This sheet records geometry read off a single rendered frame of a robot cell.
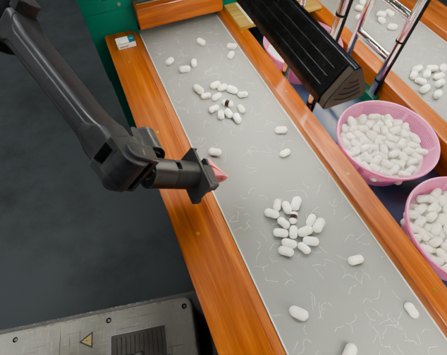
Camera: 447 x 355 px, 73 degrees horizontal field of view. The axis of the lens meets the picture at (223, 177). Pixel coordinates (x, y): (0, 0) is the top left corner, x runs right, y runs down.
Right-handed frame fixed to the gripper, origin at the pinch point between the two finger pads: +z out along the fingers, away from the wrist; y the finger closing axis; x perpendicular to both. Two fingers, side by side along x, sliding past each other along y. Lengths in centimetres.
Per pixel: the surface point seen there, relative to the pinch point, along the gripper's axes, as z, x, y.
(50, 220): 0, 109, 55
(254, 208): 9.4, 2.9, -6.8
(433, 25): 79, -55, 31
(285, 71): 30.4, -17.3, 30.0
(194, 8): 15, -10, 65
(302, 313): 5.9, 2.1, -31.4
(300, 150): 24.4, -9.2, 3.7
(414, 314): 21.7, -10.6, -40.6
